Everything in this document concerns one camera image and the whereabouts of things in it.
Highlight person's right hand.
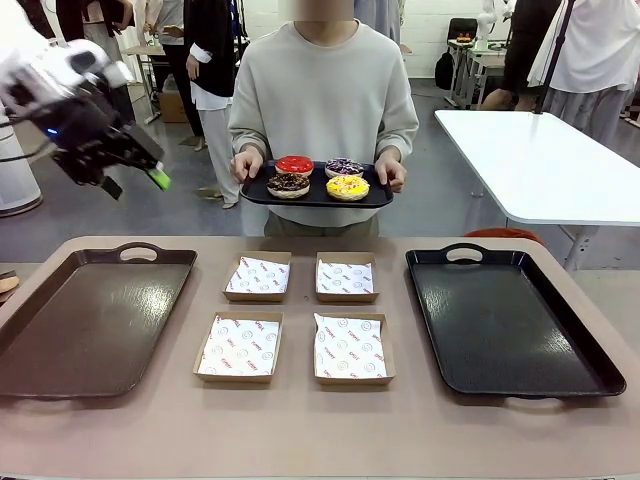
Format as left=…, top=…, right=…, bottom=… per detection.
left=229, top=151, right=265, bottom=185

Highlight person's left hand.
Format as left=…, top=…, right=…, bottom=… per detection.
left=373, top=155, right=407, bottom=194

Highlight black backpack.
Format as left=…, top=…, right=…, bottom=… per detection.
left=434, top=49, right=456, bottom=91

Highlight chocolate sprinkled donut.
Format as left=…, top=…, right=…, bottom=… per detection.
left=266, top=172, right=312, bottom=200

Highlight cardboard box on floor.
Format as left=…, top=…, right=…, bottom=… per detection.
left=158, top=89, right=191, bottom=124

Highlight tan object with dark top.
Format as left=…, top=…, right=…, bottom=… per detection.
left=0, top=269, right=21, bottom=301

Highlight person in beige sweater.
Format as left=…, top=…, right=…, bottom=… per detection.
left=227, top=19, right=420, bottom=239

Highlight large brown serving tray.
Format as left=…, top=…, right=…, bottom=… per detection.
left=0, top=242, right=199, bottom=401

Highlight kraft paper food box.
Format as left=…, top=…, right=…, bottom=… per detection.
left=192, top=311, right=285, bottom=384
left=313, top=312, right=396, bottom=386
left=222, top=250, right=292, bottom=304
left=315, top=251, right=380, bottom=305

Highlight bystander white loose clothes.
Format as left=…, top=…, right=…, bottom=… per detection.
left=527, top=0, right=640, bottom=144

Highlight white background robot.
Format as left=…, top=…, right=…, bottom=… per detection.
left=474, top=0, right=503, bottom=51

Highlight white side table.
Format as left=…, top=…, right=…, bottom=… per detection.
left=433, top=109, right=640, bottom=271

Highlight small black serving tray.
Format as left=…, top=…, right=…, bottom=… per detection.
left=239, top=159, right=395, bottom=209

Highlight white cylindrical pedestal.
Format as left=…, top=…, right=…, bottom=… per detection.
left=0, top=102, right=44, bottom=217

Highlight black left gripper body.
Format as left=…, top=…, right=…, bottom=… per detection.
left=47, top=92, right=166, bottom=187

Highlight person's left forearm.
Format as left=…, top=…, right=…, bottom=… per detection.
left=372, top=117, right=420, bottom=164

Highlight orange round stool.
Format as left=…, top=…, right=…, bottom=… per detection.
left=464, top=228, right=546, bottom=246

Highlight grey background desk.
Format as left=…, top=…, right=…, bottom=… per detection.
left=447, top=38, right=511, bottom=109

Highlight purple sprinkled donut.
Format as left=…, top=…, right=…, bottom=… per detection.
left=324, top=157, right=365, bottom=179

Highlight yellow sprinkled donut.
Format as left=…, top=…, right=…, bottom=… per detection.
left=325, top=174, right=371, bottom=202

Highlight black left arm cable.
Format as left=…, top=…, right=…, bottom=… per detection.
left=0, top=142, right=56, bottom=165

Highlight large black serving tray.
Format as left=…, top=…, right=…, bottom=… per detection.
left=404, top=243, right=628, bottom=400

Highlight black tripod pole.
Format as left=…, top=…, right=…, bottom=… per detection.
left=533, top=0, right=576, bottom=115

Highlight bystander grey trousers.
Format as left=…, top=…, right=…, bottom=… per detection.
left=74, top=0, right=139, bottom=126

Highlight bystander black top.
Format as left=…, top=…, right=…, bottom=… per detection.
left=482, top=0, right=556, bottom=111

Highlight red glazed donut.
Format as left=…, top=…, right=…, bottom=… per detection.
left=274, top=155, right=315, bottom=177

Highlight bystander dark trousers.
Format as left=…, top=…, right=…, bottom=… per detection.
left=147, top=0, right=206, bottom=151

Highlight person's right forearm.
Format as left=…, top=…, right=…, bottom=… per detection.
left=227, top=112, right=274, bottom=160

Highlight bystander black jacket white trousers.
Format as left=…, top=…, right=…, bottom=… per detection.
left=183, top=0, right=246, bottom=210

